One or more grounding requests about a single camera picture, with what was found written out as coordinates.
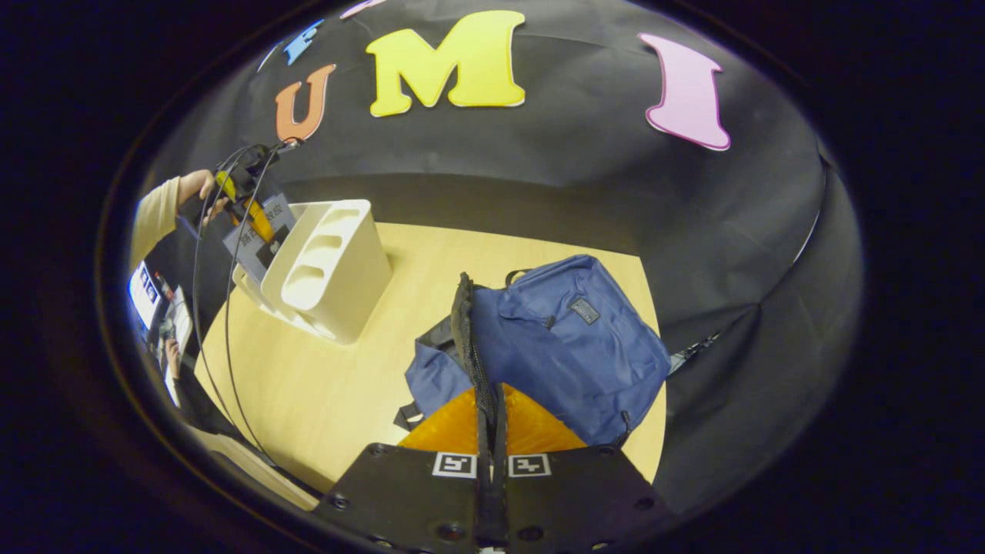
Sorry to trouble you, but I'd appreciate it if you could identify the grey book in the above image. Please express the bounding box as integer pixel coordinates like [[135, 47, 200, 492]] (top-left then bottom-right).
[[222, 192, 297, 287]]

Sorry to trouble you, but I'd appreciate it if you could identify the computer monitor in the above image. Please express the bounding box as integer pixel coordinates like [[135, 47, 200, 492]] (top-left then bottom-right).
[[127, 262, 162, 339]]

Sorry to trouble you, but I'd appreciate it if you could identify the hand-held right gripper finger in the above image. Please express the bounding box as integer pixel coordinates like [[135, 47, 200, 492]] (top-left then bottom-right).
[[492, 383, 670, 554], [312, 383, 493, 554]]

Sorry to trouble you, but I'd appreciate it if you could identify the black cable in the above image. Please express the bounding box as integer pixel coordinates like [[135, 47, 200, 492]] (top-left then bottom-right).
[[223, 142, 305, 478], [191, 146, 255, 443]]

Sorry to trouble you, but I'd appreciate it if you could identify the blue schoolbag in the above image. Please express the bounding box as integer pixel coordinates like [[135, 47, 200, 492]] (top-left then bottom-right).
[[394, 254, 672, 449]]

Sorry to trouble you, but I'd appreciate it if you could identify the white bookshelf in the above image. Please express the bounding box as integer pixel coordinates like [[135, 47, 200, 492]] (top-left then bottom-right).
[[231, 199, 393, 345]]

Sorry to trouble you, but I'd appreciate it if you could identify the white object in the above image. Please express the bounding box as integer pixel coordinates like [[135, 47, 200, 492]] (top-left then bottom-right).
[[158, 286, 195, 409]]

